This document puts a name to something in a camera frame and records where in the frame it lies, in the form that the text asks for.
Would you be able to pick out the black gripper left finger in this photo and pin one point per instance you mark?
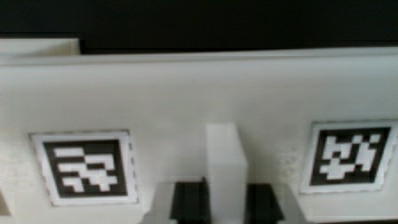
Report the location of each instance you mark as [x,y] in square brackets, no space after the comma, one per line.
[180,205]

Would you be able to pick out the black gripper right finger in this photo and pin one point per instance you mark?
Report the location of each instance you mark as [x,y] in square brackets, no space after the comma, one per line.
[271,205]

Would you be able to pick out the white cabinet body box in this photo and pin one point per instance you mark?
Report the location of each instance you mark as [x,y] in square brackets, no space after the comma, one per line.
[40,47]

